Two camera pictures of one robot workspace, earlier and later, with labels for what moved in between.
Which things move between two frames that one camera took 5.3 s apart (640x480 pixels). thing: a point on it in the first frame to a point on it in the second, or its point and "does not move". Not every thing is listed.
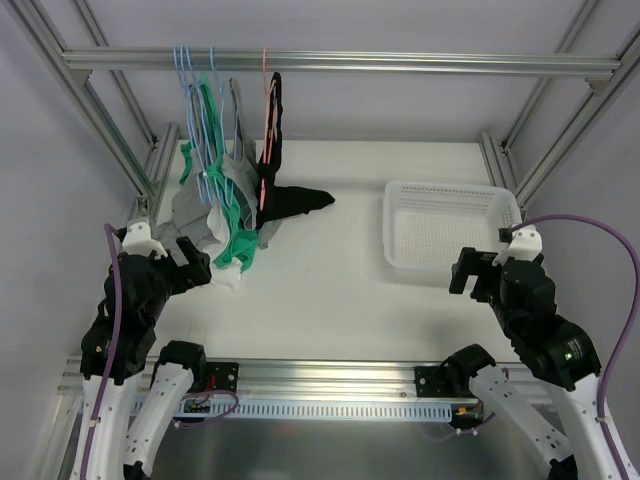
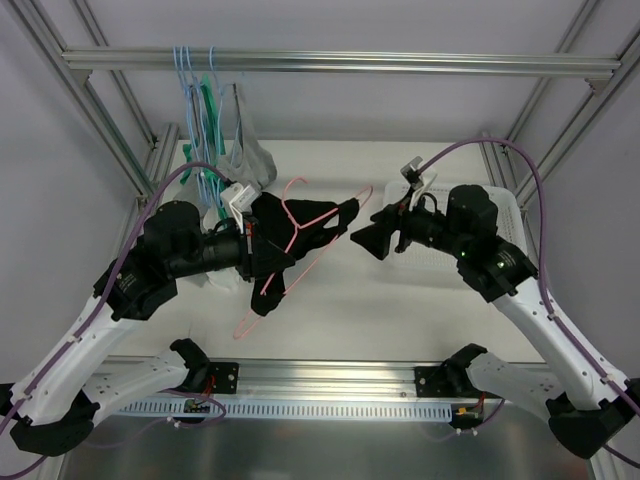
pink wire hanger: x=270 y=93 to x=358 y=200
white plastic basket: x=429 y=224 does not move
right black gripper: x=480 y=273 to x=398 y=229
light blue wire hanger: x=223 y=171 to x=221 y=92
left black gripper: x=181 y=267 to x=248 y=250
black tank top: x=275 y=199 to x=295 y=226
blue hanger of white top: x=203 y=169 does not move
